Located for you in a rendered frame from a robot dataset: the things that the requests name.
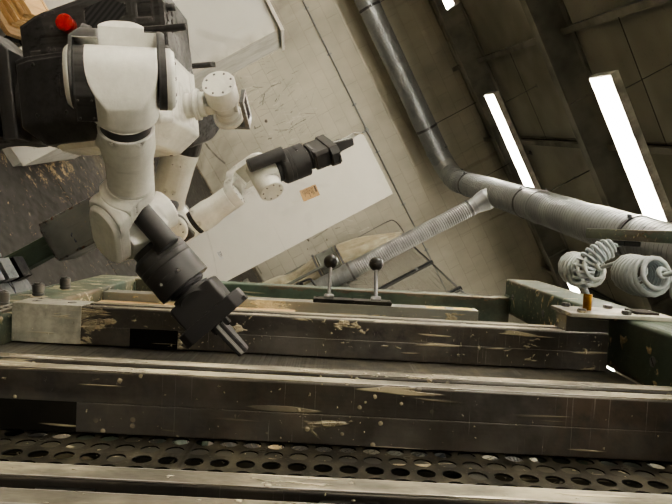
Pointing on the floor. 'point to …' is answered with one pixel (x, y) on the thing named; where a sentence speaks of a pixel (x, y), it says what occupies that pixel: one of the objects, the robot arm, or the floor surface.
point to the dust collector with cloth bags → (311, 271)
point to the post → (34, 253)
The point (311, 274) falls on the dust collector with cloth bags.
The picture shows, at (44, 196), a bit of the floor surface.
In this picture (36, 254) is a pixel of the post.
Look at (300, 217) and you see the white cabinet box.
